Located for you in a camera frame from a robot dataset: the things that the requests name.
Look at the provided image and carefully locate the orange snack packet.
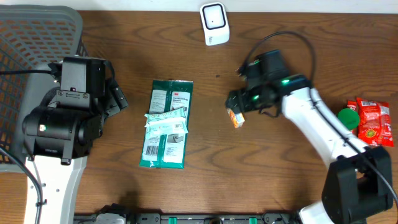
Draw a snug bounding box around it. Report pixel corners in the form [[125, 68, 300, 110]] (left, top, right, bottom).
[[227, 108, 245, 128]]

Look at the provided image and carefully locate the red snack bag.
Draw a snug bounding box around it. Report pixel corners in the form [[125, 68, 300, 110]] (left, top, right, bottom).
[[356, 98, 394, 147]]

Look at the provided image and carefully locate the green 3M gloves package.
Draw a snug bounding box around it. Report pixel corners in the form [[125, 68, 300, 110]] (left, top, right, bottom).
[[139, 80, 193, 169]]

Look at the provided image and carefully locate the red instant coffee stick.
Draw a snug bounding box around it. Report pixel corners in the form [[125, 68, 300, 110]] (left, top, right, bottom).
[[346, 100, 358, 111]]

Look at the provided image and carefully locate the pale green wipes pack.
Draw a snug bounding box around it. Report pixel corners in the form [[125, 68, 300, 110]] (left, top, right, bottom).
[[145, 108, 188, 139]]

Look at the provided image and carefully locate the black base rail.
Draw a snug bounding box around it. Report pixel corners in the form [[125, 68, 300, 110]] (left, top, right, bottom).
[[73, 213, 301, 224]]

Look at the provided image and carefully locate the grey plastic mesh basket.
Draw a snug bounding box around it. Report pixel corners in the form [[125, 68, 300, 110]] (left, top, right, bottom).
[[1, 5, 88, 161]]

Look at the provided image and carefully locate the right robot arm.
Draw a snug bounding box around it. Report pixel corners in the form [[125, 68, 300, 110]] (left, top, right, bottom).
[[226, 50, 397, 223]]

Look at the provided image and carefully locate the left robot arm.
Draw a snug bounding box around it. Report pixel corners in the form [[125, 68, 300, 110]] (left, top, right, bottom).
[[19, 56, 128, 223]]

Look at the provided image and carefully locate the green lid jar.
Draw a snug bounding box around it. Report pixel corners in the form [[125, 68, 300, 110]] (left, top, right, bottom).
[[337, 108, 360, 131]]

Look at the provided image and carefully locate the white barcode scanner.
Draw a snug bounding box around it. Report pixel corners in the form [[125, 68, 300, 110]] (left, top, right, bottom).
[[200, 2, 230, 46]]

